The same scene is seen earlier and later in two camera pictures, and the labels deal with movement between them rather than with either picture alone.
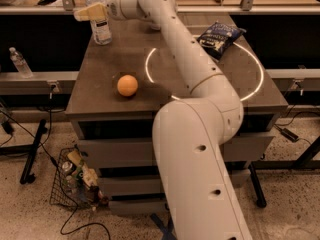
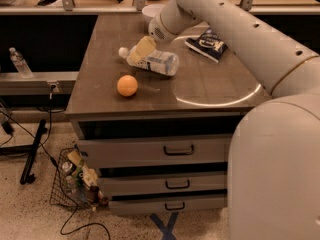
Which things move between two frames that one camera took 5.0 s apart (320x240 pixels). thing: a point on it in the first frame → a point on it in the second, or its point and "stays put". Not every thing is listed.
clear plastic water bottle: x=100 y=28 → x=163 y=62
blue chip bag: x=217 y=38 stays put
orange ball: x=127 y=85 stays put
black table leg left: x=32 y=149 stays put
